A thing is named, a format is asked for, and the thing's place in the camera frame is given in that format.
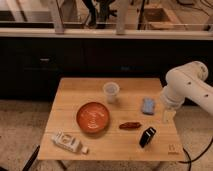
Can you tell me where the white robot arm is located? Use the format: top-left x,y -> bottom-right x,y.
160,61 -> 213,116

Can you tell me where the blue sponge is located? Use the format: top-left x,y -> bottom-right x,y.
142,98 -> 155,115

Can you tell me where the clear plastic cup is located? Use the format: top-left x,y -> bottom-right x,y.
103,82 -> 120,103

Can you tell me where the wooden table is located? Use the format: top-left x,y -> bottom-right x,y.
38,78 -> 184,161

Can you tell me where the orange bowl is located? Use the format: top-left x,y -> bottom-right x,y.
76,102 -> 110,133

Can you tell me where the white lying bottle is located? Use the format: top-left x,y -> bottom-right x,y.
51,132 -> 89,154

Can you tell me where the dark low cabinet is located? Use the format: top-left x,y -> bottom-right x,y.
0,37 -> 213,100

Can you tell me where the black cable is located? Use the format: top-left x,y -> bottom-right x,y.
179,136 -> 213,171

